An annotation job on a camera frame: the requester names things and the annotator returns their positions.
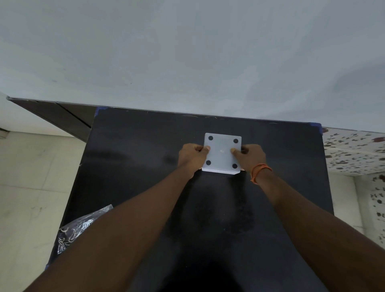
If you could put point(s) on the person's right forearm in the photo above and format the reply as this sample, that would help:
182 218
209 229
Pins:
315 228

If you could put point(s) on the orange thread wristband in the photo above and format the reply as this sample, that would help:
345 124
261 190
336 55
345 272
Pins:
259 170

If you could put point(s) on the white square scale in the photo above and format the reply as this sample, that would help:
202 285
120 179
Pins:
222 153

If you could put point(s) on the person's right hand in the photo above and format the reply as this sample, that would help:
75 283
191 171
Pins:
251 159

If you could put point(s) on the dark brown cabinet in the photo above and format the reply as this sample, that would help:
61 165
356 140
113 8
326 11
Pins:
60 115

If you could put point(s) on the person's left forearm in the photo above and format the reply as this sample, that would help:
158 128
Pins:
120 231

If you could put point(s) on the person's right thumb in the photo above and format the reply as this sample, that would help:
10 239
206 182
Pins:
236 151

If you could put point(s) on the black table mat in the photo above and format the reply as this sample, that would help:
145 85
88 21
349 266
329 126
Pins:
207 210

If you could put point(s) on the clear plastic bag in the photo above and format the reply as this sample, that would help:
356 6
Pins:
78 227

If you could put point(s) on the person's left hand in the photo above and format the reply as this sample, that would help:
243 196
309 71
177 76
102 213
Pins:
189 158

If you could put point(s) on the speckled white counter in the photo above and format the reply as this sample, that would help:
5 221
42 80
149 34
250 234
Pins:
355 150

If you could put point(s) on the person's left thumb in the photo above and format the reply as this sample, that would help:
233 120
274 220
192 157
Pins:
204 148

